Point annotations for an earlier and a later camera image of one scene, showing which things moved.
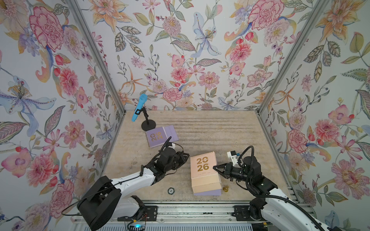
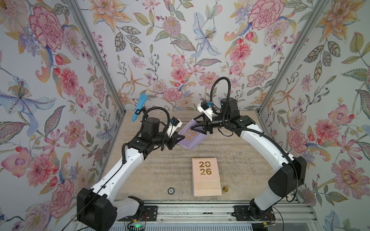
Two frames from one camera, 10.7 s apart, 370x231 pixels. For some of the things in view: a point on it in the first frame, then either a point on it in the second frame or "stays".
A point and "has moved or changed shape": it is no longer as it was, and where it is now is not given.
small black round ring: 171,190 stays
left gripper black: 182,159 to 172,142
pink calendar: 204,177 has moved or changed shape
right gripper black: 228,170 to 207,125
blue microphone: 142,99 stays
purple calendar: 159,136 has moved or changed shape
